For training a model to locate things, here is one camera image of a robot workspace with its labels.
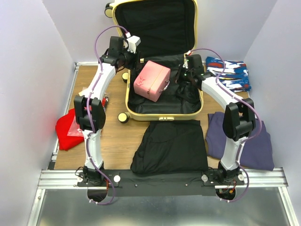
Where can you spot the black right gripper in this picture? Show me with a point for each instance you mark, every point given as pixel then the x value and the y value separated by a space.
pixel 178 78

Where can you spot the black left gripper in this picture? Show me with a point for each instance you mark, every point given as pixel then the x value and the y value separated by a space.
pixel 135 64

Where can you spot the pink cosmetic case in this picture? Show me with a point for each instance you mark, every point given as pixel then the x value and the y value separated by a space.
pixel 152 81

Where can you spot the cream yellow suitcase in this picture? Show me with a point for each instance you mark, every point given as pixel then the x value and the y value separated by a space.
pixel 167 29

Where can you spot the black garment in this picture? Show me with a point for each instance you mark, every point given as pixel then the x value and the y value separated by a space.
pixel 171 146

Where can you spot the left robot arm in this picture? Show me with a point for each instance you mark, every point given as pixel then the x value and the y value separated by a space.
pixel 89 112

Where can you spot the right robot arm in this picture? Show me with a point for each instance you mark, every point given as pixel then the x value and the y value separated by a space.
pixel 239 118

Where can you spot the blue red white patterned cloth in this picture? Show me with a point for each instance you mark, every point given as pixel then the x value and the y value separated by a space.
pixel 235 76

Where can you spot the red plastic packaged item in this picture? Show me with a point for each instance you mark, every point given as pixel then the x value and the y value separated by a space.
pixel 74 130

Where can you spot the purple folded sweatshirt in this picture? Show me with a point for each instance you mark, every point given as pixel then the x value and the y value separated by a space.
pixel 256 154

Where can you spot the red folded garment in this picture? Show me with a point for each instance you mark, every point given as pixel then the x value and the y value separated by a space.
pixel 62 127

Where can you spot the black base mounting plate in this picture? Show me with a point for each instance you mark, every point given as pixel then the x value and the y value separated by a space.
pixel 124 183

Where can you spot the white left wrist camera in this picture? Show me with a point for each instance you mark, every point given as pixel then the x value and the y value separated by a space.
pixel 133 42

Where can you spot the aluminium frame rail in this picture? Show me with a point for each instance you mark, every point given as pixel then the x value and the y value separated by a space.
pixel 252 198

